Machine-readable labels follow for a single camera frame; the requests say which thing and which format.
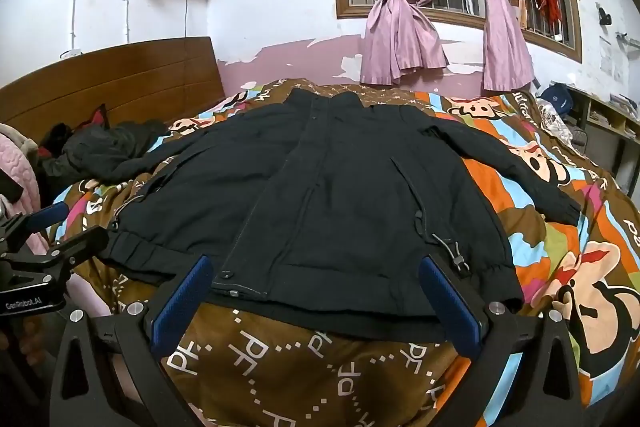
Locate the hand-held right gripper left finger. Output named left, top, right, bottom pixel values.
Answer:
left=49, top=254, right=216, bottom=427

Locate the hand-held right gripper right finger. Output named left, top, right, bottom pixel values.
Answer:
left=419, top=254, right=596, bottom=427

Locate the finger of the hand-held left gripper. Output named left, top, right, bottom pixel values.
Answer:
left=2, top=201, right=71, bottom=253
left=30, top=226, right=110, bottom=275

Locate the black jacket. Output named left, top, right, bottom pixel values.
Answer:
left=102, top=88, right=583, bottom=342

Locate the small black cloth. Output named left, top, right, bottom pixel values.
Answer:
left=0, top=167, right=25, bottom=204

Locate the pink quilted cloth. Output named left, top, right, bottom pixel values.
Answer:
left=0, top=132, right=43, bottom=258

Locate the beige fuzzy cloth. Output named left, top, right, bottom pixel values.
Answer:
left=0, top=122, right=40, bottom=154

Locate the dark olive jacket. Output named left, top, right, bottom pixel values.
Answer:
left=37, top=117, right=171, bottom=192

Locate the red cloth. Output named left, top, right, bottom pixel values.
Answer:
left=75, top=103, right=111, bottom=130

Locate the brown cartoon printed blanket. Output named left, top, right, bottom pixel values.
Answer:
left=50, top=77, right=640, bottom=427

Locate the wooden headboard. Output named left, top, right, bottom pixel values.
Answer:
left=0, top=36, right=226, bottom=145

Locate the white patterned cloth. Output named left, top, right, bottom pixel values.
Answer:
left=537, top=99, right=586, bottom=148

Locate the blue cap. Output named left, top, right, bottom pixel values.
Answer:
left=539, top=83, right=573, bottom=118

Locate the wooden shelf desk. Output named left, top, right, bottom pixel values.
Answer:
left=570, top=84, right=640, bottom=188

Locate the wall paper sheet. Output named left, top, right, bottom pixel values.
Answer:
left=599, top=36, right=626, bottom=80

